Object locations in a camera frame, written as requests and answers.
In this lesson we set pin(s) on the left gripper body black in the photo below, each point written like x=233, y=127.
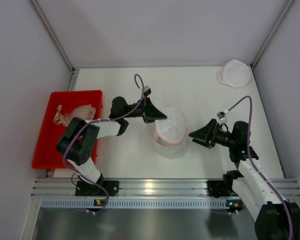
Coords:
x=145, y=110

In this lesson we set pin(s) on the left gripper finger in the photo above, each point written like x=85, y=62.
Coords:
x=150, y=121
x=152, y=113

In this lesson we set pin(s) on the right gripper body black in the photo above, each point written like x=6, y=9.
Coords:
x=213, y=134

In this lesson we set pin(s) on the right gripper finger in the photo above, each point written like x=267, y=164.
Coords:
x=205, y=133
x=204, y=144

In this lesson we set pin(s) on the white mesh laundry bag pink trim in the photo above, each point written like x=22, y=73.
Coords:
x=170, y=134

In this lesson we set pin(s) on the spare white mesh laundry bag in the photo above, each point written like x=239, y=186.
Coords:
x=234, y=74

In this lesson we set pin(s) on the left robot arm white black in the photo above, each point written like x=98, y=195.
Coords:
x=79, y=138

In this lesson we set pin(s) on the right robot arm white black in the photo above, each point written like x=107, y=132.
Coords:
x=274, y=217

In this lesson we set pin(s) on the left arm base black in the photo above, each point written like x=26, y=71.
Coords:
x=84, y=189

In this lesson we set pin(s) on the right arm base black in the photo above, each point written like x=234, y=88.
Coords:
x=221, y=188

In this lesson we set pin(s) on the pink lace bra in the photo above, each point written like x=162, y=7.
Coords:
x=84, y=112

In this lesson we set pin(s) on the red plastic bin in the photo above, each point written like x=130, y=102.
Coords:
x=45, y=155

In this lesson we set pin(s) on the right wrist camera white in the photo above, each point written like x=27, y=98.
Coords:
x=222, y=116

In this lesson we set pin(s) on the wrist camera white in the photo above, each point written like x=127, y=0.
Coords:
x=222, y=116
x=145, y=91

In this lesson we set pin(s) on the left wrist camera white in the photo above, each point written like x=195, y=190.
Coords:
x=145, y=91

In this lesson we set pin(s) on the aluminium mounting rail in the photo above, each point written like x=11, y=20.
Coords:
x=142, y=187

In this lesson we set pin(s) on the slotted cable duct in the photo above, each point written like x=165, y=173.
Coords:
x=142, y=203

